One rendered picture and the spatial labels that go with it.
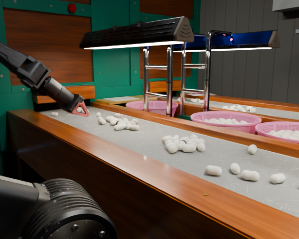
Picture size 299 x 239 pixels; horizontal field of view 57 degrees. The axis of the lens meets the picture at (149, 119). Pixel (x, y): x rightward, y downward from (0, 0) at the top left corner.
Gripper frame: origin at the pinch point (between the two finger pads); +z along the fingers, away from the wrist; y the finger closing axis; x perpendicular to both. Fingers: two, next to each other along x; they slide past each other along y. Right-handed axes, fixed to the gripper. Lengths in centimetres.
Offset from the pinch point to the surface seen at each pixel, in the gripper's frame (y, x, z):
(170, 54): -14.1, -36.5, 7.9
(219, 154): -53, -4, 11
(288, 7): 45, -220, 144
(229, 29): 135, -231, 176
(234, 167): -63, 0, 3
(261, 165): -64, -5, 12
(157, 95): -7.1, -23.6, 18.7
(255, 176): -68, 0, 3
